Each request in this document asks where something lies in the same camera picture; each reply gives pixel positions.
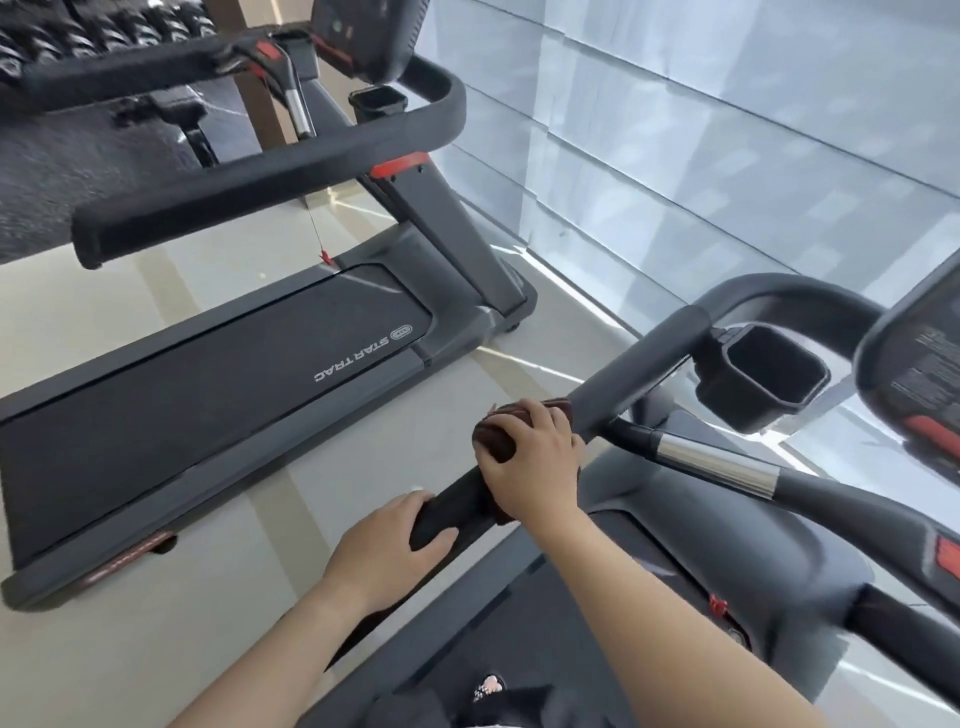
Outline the black treadmill with steel grip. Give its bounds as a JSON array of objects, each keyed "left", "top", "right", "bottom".
[{"left": 296, "top": 251, "right": 960, "bottom": 728}]

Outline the black treadmill console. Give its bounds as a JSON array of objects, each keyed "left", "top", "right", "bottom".
[
  {"left": 855, "top": 251, "right": 960, "bottom": 487},
  {"left": 309, "top": 0, "right": 432, "bottom": 85}
]

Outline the person's black printed clothing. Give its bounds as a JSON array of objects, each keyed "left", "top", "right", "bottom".
[{"left": 366, "top": 669, "right": 605, "bottom": 728}]

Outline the black treadmill with white logo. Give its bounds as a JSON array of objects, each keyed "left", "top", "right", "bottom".
[{"left": 0, "top": 0, "right": 538, "bottom": 612}]

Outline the grey window blind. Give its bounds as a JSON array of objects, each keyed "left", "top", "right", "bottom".
[{"left": 408, "top": 0, "right": 960, "bottom": 342}]

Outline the red safety cord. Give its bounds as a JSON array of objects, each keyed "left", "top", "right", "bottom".
[{"left": 302, "top": 187, "right": 336, "bottom": 268}]

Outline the person's right forearm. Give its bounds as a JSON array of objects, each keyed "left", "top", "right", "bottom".
[{"left": 525, "top": 504, "right": 830, "bottom": 728}]

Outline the person's left hand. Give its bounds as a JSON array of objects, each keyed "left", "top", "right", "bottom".
[{"left": 318, "top": 487, "right": 460, "bottom": 612}]

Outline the person's left forearm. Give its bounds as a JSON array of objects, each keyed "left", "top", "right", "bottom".
[{"left": 168, "top": 577, "right": 376, "bottom": 728}]

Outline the black weight bench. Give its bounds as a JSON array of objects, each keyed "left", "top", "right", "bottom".
[{"left": 111, "top": 84, "right": 220, "bottom": 168}]

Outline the person's right hand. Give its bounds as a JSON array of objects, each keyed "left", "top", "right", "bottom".
[{"left": 474, "top": 397, "right": 588, "bottom": 534}]

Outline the black treadmill cup holder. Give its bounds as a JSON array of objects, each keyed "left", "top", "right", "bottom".
[
  {"left": 693, "top": 324, "right": 832, "bottom": 435},
  {"left": 348, "top": 84, "right": 410, "bottom": 125}
]

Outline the rack of black dumbbells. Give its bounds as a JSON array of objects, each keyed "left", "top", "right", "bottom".
[{"left": 0, "top": 0, "right": 220, "bottom": 85}]

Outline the brown cleaning cloth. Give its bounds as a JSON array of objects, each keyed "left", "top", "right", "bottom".
[{"left": 474, "top": 399, "right": 583, "bottom": 528}]

